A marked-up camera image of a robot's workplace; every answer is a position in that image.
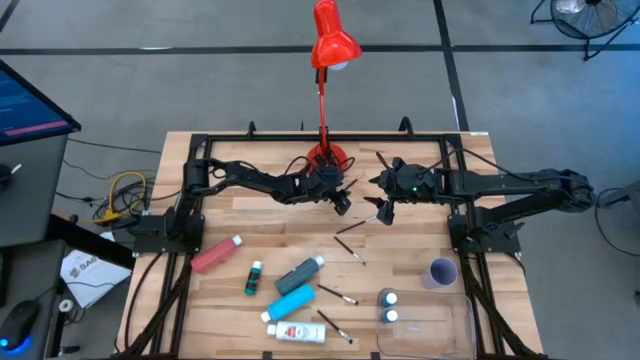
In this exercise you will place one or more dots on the white paint bottle with barcode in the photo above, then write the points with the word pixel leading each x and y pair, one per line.
pixel 300 332

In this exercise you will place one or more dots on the computer monitor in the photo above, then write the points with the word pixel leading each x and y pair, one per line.
pixel 25 107

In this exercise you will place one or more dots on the grey desk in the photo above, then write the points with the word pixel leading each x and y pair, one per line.
pixel 30 190

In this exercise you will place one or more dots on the clear plastic bin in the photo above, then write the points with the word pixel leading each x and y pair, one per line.
pixel 430 330

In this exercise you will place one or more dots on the thin brush with tan end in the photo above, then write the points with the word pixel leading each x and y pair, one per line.
pixel 353 183

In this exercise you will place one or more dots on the black table frame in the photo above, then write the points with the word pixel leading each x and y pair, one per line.
pixel 280 136

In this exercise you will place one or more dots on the white tape roll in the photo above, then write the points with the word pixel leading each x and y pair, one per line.
pixel 65 305

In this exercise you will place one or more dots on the red desk lamp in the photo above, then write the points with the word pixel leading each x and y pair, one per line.
pixel 332 45

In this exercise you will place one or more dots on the small teal paint bottle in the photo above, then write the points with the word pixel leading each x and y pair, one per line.
pixel 253 280

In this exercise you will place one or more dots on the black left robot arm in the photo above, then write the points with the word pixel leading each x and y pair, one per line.
pixel 260 180

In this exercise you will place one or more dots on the thin black liner brush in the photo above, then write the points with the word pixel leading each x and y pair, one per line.
pixel 356 225

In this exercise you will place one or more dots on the dark slate paint bottle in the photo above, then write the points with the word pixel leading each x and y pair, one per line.
pixel 297 277

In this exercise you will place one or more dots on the white paper sheet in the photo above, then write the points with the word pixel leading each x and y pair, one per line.
pixel 90 275

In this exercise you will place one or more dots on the red paint bottle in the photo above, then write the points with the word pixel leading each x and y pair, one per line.
pixel 215 255

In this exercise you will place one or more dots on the lavender plastic cup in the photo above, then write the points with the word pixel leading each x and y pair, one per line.
pixel 442 272

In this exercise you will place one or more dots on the black computer mouse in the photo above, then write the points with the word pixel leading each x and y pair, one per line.
pixel 17 322

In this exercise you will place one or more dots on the black floor fan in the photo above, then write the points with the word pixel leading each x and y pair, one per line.
pixel 590 17

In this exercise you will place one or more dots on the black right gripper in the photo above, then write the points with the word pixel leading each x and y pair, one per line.
pixel 410 181

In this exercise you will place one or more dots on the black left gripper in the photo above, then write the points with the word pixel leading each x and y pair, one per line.
pixel 325 182

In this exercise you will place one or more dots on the light blue paint bottle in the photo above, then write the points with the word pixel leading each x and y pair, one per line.
pixel 291 302

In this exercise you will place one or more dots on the black side desk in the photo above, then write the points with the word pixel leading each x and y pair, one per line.
pixel 25 270

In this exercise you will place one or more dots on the black paint brush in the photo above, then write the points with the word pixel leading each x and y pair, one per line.
pixel 334 326
pixel 337 294
pixel 349 249

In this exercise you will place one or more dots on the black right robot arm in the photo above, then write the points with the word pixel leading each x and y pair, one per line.
pixel 500 182

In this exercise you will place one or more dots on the black table clamp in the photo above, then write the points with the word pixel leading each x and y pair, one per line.
pixel 375 356
pixel 251 129
pixel 267 356
pixel 406 126

